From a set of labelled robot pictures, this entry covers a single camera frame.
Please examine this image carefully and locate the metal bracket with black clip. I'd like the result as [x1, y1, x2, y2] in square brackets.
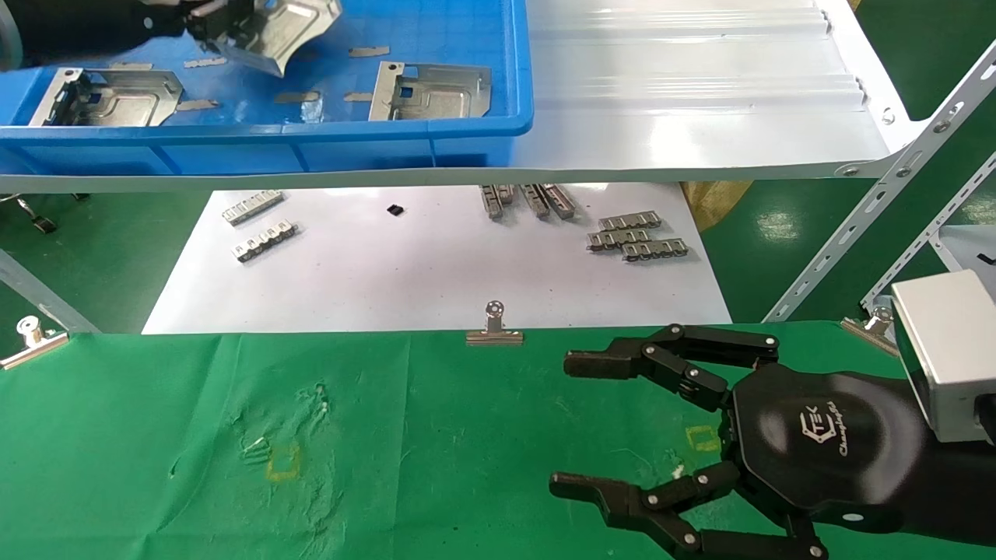
[30, 68, 185, 128]

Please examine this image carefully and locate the white metal shelf board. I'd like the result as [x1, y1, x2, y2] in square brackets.
[0, 0, 931, 194]

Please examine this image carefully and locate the white perforated shelf post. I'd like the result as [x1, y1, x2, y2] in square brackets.
[763, 39, 996, 324]
[0, 249, 103, 335]
[860, 152, 996, 312]

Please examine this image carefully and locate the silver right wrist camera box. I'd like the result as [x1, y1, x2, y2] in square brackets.
[891, 269, 996, 445]

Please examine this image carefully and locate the silver binder clip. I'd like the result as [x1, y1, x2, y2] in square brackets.
[465, 301, 524, 346]
[0, 315, 71, 371]
[840, 306, 900, 357]

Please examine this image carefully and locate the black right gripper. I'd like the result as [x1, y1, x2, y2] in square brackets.
[549, 324, 939, 560]

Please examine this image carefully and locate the blue plastic bin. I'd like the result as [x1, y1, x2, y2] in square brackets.
[0, 0, 535, 177]

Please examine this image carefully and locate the curved-edge sheet metal bracket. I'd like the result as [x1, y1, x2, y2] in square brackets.
[214, 0, 344, 79]

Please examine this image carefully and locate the white flat panel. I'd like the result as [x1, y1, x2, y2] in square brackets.
[930, 224, 996, 275]

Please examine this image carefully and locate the yellow plastic bag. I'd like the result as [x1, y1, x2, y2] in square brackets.
[679, 181, 754, 233]

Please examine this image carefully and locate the sheet metal bracket part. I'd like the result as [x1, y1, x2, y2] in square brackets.
[368, 62, 493, 124]

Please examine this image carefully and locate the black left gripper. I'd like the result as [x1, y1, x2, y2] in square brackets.
[16, 0, 254, 71]

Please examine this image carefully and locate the green table cloth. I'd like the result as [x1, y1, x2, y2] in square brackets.
[0, 320, 996, 560]

